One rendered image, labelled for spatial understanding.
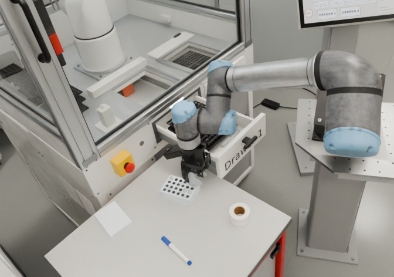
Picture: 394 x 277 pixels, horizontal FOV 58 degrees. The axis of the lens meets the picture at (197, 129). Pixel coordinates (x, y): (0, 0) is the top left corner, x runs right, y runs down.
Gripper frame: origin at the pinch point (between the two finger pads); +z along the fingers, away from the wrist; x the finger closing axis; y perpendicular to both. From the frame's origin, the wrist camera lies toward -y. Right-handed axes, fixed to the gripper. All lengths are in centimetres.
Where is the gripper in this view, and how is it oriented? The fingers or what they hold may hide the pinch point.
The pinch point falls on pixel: (192, 181)
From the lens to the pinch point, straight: 130.6
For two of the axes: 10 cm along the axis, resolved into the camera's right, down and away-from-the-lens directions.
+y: 9.0, 1.9, -3.9
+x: 4.2, -6.3, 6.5
